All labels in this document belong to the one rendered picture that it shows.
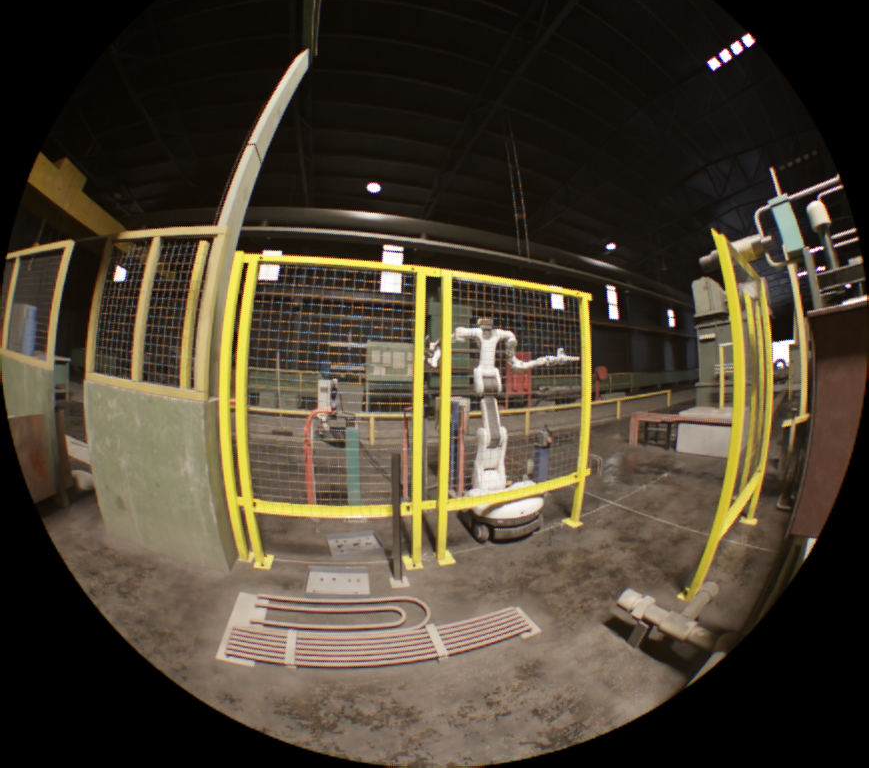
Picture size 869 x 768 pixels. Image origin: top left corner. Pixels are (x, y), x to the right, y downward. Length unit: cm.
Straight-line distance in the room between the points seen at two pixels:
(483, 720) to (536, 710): 19
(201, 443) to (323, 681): 121
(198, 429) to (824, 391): 227
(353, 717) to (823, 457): 154
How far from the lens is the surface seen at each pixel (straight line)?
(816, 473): 98
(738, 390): 149
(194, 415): 163
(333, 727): 132
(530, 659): 150
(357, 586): 183
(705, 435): 461
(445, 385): 163
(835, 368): 94
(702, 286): 552
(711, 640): 143
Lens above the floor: 123
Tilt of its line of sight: 8 degrees up
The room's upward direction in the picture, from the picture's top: 1 degrees clockwise
